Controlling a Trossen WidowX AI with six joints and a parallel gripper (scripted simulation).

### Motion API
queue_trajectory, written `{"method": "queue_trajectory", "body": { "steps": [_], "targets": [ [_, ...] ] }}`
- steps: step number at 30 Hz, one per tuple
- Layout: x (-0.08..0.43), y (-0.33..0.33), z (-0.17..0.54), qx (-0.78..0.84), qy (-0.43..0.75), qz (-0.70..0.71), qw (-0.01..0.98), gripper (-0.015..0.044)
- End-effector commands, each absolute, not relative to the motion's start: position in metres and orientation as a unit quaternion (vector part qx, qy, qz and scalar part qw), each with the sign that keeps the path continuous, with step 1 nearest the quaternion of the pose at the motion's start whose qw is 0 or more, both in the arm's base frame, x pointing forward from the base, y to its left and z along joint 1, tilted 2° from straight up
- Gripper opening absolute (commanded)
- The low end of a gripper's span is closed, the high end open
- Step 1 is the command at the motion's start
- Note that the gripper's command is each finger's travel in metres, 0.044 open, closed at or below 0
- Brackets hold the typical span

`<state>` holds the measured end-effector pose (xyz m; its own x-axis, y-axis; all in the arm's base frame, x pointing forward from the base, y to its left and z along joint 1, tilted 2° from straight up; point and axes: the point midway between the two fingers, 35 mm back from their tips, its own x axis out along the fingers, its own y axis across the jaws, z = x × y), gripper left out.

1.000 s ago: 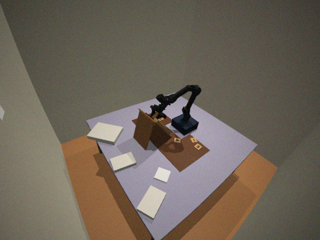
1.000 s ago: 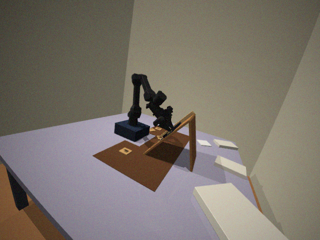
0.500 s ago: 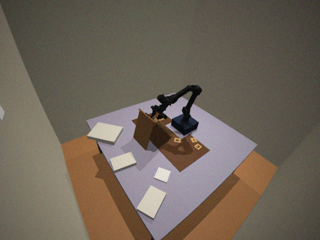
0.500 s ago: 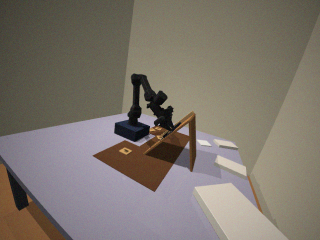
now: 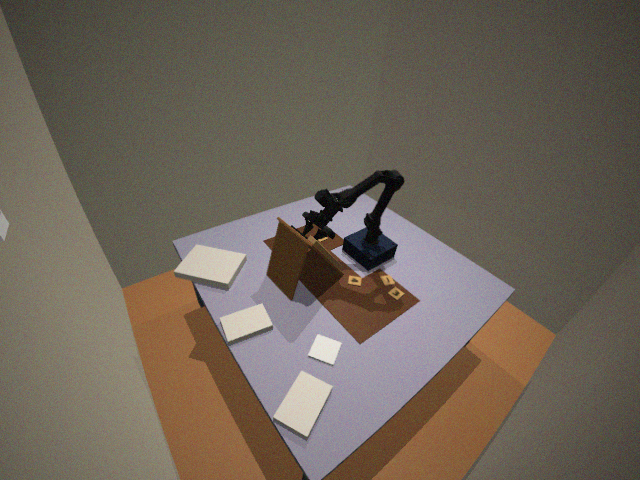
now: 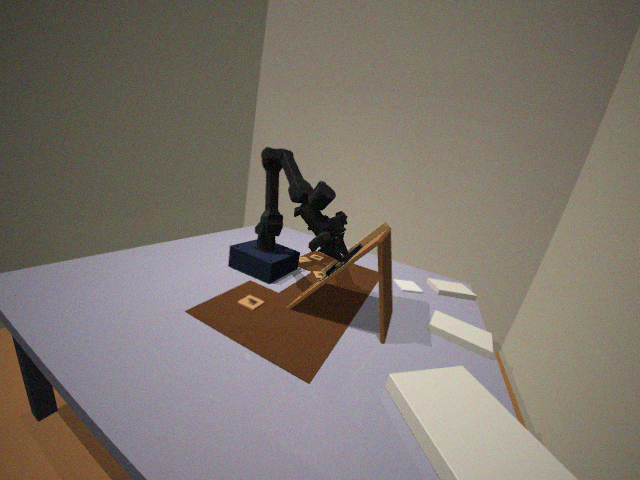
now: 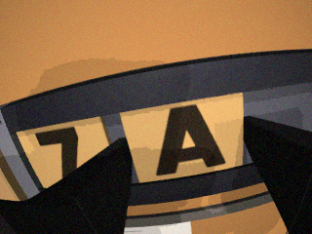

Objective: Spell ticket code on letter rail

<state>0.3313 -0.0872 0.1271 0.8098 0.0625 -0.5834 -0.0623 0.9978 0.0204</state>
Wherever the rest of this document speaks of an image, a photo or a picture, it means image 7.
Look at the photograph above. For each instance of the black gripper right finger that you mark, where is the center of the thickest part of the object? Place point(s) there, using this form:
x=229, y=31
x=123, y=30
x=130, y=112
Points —
x=283, y=158

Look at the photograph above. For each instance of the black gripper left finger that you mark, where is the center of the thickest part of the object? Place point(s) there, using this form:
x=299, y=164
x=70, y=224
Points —
x=93, y=199

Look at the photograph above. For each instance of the white paper ticket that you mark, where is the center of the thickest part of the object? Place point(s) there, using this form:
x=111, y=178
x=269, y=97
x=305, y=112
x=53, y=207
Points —
x=178, y=228

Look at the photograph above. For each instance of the tan letter tile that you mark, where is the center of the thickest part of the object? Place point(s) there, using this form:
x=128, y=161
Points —
x=55, y=151
x=187, y=138

